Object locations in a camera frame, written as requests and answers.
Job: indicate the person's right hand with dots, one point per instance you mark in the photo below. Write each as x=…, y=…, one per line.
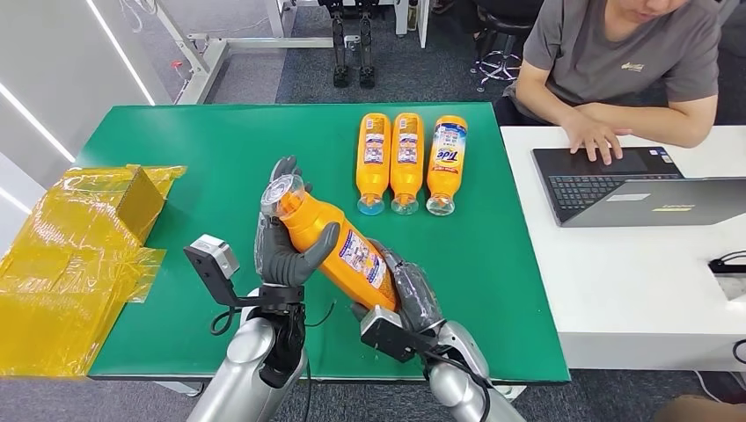
x=594, y=137

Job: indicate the person's left forearm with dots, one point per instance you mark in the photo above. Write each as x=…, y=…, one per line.
x=658, y=122

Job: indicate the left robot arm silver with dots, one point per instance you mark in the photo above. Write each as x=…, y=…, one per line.
x=245, y=373

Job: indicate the orange detergent bottle clear cap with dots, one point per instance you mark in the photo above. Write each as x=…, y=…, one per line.
x=407, y=169
x=326, y=239
x=446, y=169

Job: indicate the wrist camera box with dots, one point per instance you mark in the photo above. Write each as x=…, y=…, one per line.
x=212, y=259
x=387, y=335

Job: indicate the person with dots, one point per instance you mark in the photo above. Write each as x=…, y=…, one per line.
x=618, y=52

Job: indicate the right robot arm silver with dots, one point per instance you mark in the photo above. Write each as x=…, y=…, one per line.
x=460, y=384

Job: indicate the black power strip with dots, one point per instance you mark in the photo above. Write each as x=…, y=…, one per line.
x=727, y=265

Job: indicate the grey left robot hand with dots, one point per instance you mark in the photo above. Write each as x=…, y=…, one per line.
x=280, y=262

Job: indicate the orange detergent bottle bluish cap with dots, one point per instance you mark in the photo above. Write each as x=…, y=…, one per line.
x=373, y=169

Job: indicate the black silver humanoid robot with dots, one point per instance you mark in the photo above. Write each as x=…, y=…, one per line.
x=341, y=46

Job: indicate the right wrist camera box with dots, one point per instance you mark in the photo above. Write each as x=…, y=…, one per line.
x=387, y=335

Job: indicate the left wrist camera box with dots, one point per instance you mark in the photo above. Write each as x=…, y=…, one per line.
x=212, y=259

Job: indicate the white metal gantry frame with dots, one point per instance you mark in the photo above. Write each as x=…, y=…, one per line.
x=204, y=58

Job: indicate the grey laptop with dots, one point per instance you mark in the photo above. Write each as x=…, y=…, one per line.
x=606, y=186

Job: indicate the white desk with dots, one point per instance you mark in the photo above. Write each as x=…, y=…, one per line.
x=629, y=279

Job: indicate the yellow cardboard box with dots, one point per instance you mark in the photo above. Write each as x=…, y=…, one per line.
x=140, y=201

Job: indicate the person's right forearm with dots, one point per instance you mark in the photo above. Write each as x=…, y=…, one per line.
x=542, y=96

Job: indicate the black office chair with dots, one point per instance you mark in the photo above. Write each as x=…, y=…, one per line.
x=501, y=35

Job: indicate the yellow transparent plastic wrap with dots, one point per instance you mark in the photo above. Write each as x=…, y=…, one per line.
x=52, y=279

